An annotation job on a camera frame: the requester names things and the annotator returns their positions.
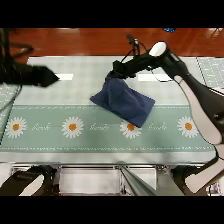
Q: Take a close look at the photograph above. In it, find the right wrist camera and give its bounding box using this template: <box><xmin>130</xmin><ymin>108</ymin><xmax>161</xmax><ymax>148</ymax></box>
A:
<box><xmin>125</xmin><ymin>33</ymin><xmax>140</xmax><ymax>57</ymax></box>

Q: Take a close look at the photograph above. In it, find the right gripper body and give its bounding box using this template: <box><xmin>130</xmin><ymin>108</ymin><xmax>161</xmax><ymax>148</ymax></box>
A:
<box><xmin>111</xmin><ymin>59</ymin><xmax>135</xmax><ymax>81</ymax></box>

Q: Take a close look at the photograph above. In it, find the blue T-shirt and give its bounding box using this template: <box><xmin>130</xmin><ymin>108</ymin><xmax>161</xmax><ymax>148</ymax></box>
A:
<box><xmin>89</xmin><ymin>73</ymin><xmax>156</xmax><ymax>129</ymax></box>

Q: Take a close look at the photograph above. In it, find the silver frame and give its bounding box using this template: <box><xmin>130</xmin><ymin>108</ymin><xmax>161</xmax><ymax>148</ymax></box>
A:
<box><xmin>0</xmin><ymin>161</ymin><xmax>224</xmax><ymax>197</ymax></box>

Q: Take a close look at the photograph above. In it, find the black cable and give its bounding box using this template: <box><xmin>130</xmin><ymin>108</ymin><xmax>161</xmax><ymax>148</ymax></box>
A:
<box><xmin>145</xmin><ymin>65</ymin><xmax>175</xmax><ymax>83</ymax></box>

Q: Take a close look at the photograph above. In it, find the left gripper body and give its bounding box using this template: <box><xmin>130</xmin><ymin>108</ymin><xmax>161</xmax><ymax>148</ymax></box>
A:
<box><xmin>15</xmin><ymin>63</ymin><xmax>48</xmax><ymax>88</ymax></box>

